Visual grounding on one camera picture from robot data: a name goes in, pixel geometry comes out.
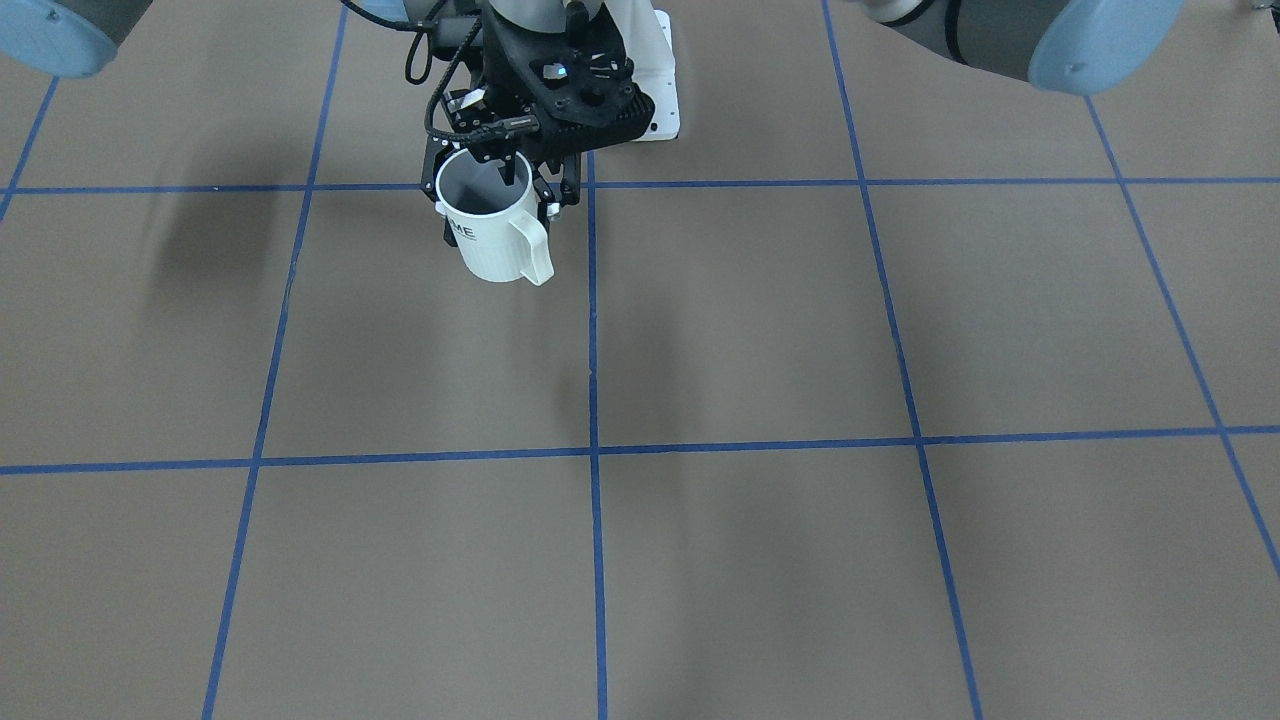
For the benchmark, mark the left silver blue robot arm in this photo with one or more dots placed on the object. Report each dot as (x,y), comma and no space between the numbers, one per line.
(1079,48)

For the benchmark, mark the white mug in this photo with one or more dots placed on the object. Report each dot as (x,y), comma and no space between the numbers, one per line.
(498,232)

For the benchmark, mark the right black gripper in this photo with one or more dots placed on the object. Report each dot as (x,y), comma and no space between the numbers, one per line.
(497,72)

